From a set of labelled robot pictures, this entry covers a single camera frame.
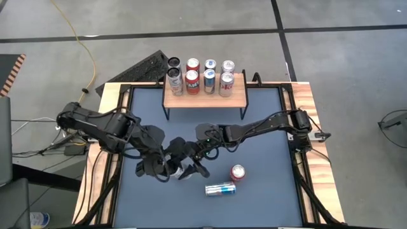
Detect white blue yellow container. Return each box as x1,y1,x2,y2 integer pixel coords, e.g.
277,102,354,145
29,211,51,229

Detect dark grey box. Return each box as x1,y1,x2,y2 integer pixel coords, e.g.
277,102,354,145
0,177,32,229

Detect wooden shelf black metal frame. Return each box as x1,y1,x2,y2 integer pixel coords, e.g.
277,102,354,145
161,69,250,121

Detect black power brick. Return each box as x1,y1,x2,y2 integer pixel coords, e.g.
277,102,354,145
64,144,87,156

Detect blue beverage can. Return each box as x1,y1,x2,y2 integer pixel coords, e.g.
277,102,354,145
203,68,216,95

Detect white cable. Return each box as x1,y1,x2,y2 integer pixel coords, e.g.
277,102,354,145
11,116,60,136

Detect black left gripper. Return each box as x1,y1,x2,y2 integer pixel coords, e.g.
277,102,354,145
135,137,193,181

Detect red Fanta strawberry can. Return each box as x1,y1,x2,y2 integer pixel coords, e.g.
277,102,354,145
230,163,247,182
184,69,201,95
186,57,201,73

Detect blue table mat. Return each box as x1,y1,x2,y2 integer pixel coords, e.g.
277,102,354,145
113,86,305,228

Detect yellow cable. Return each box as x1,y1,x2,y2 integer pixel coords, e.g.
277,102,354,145
50,0,97,104

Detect white Celsius Peach Vibe can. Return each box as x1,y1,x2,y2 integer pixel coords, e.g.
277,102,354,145
167,56,182,69

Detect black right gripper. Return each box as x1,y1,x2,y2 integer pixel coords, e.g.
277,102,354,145
189,122,228,179

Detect black mat orange striped edge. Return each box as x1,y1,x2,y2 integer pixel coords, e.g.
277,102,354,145
0,53,27,98

